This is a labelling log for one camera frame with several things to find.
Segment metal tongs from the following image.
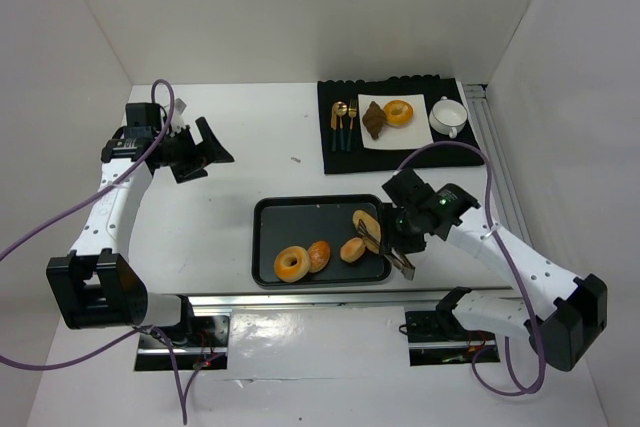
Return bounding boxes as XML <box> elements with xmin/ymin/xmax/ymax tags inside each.
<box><xmin>379</xmin><ymin>242</ymin><xmax>415</xmax><ymax>281</ymax></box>

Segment oval long bread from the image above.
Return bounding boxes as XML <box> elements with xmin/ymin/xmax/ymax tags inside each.
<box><xmin>352</xmin><ymin>210</ymin><xmax>382</xmax><ymax>254</ymax></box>

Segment orange donut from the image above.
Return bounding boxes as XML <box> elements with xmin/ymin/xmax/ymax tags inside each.
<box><xmin>383</xmin><ymin>99</ymin><xmax>414</xmax><ymax>128</ymax></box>
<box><xmin>274</xmin><ymin>246</ymin><xmax>311</xmax><ymax>283</ymax></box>

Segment brown croissant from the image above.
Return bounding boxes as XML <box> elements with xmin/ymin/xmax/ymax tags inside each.
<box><xmin>362</xmin><ymin>101</ymin><xmax>387</xmax><ymax>140</ymax></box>

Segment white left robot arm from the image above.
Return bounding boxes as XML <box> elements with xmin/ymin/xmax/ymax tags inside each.
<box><xmin>46</xmin><ymin>117</ymin><xmax>234</xmax><ymax>330</ymax></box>

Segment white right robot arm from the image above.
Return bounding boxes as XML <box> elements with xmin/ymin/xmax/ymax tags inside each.
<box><xmin>383</xmin><ymin>180</ymin><xmax>608</xmax><ymax>372</ymax></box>

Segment small round bun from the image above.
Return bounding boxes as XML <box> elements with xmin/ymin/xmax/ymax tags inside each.
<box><xmin>340</xmin><ymin>237</ymin><xmax>367</xmax><ymax>264</ymax></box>

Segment glazed round bun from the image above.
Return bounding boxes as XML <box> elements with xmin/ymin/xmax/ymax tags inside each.
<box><xmin>307</xmin><ymin>240</ymin><xmax>331</xmax><ymax>273</ymax></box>

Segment black baking tray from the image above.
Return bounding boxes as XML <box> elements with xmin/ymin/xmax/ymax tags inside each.
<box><xmin>251</xmin><ymin>194</ymin><xmax>391</xmax><ymax>289</ymax></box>

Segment white square plate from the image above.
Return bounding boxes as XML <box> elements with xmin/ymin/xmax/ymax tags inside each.
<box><xmin>358</xmin><ymin>94</ymin><xmax>433</xmax><ymax>151</ymax></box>

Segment white cup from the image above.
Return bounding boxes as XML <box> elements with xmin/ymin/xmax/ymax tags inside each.
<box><xmin>428</xmin><ymin>97</ymin><xmax>468</xmax><ymax>139</ymax></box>

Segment black placemat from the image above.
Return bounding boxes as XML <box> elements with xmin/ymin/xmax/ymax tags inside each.
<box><xmin>317</xmin><ymin>75</ymin><xmax>484</xmax><ymax>175</ymax></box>

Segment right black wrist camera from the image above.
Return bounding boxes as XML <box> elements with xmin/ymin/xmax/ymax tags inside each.
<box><xmin>382</xmin><ymin>169</ymin><xmax>435</xmax><ymax>208</ymax></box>

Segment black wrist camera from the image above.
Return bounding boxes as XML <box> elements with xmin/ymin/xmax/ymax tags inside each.
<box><xmin>125</xmin><ymin>102</ymin><xmax>163</xmax><ymax>131</ymax></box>
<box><xmin>382</xmin><ymin>169</ymin><xmax>435</xmax><ymax>208</ymax></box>

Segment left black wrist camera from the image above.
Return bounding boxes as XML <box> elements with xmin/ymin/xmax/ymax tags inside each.
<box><xmin>125</xmin><ymin>102</ymin><xmax>163</xmax><ymax>131</ymax></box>

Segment aluminium rail frame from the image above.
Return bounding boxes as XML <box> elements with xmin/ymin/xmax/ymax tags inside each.
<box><xmin>457</xmin><ymin>82</ymin><xmax>531</xmax><ymax>244</ymax></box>

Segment right base mount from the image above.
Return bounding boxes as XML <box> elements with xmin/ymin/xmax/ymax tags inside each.
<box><xmin>397</xmin><ymin>299</ymin><xmax>500</xmax><ymax>367</ymax></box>

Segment base mount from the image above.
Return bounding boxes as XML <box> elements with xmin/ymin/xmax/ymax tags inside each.
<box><xmin>397</xmin><ymin>299</ymin><xmax>500</xmax><ymax>367</ymax></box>
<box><xmin>134</xmin><ymin>298</ymin><xmax>230</xmax><ymax>372</ymax></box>

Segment gold knife green handle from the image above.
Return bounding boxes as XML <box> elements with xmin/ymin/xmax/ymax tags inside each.
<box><xmin>330</xmin><ymin>103</ymin><xmax>338</xmax><ymax>152</ymax></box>

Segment gold spoon green handle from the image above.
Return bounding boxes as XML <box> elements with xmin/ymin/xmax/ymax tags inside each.
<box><xmin>335</xmin><ymin>101</ymin><xmax>348</xmax><ymax>151</ymax></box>

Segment gold fork green handle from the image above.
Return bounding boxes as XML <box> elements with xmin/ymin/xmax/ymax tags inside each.
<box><xmin>346</xmin><ymin>99</ymin><xmax>358</xmax><ymax>152</ymax></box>

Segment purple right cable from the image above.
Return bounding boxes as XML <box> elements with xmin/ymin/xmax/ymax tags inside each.
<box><xmin>397</xmin><ymin>141</ymin><xmax>547</xmax><ymax>395</ymax></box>

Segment purple cable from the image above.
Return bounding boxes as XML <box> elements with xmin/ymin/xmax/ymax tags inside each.
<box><xmin>0</xmin><ymin>78</ymin><xmax>227</xmax><ymax>427</ymax></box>
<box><xmin>397</xmin><ymin>141</ymin><xmax>547</xmax><ymax>395</ymax></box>

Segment left base mount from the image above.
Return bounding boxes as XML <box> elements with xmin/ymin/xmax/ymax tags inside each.
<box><xmin>134</xmin><ymin>298</ymin><xmax>230</xmax><ymax>372</ymax></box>

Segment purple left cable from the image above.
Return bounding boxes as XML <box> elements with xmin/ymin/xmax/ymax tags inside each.
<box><xmin>0</xmin><ymin>78</ymin><xmax>227</xmax><ymax>427</ymax></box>

